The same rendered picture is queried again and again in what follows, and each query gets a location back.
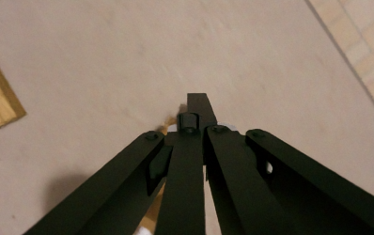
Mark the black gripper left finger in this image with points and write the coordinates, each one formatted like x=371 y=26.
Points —
x=114 y=200

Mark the light wood plank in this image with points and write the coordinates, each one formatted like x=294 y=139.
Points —
x=9 y=105

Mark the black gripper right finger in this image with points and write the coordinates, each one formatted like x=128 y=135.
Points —
x=314 y=200

